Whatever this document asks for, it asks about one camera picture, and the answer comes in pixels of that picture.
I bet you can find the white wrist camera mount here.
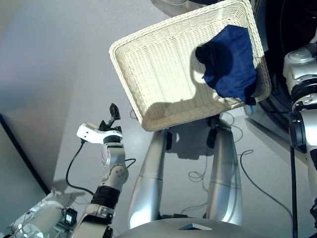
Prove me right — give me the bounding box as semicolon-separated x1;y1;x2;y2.
76;123;123;145

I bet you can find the grey floor cable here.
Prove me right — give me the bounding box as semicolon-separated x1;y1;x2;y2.
238;149;294;224

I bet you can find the pale woven laundry basket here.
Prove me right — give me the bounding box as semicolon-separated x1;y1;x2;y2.
108;0;272;132

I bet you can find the small black box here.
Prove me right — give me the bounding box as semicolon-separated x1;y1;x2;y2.
64;208;78;225

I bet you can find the grey washing machine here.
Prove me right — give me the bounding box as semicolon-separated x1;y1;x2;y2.
247;0;317;159

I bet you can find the silver robot leg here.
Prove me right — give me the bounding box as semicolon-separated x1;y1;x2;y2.
205;119;244;227
127;130;167;229

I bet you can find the thin white floor wire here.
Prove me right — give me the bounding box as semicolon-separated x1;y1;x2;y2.
180;148;255;217

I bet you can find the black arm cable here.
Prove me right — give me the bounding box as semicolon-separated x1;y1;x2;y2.
65;139;95;197
289;119;298;238

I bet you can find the navy blue garment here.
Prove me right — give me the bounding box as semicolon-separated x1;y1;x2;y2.
195;24;258;106

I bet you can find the silver robot torso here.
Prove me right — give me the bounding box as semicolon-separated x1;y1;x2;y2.
118;217;293;238

